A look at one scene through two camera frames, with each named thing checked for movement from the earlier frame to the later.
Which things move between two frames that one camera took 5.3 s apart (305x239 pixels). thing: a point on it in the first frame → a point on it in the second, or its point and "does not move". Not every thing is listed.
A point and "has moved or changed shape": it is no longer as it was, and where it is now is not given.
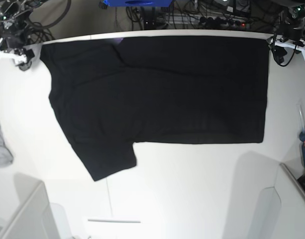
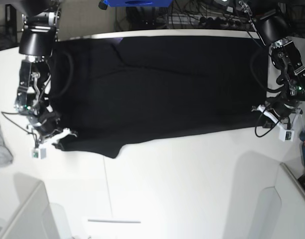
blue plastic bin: (138, 3) does not move
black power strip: (218, 21) does not move
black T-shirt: (108, 94) has moved or changed shape
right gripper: (282, 55) → (283, 115)
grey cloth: (2, 155) does not move
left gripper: (1, 53) → (46, 125)
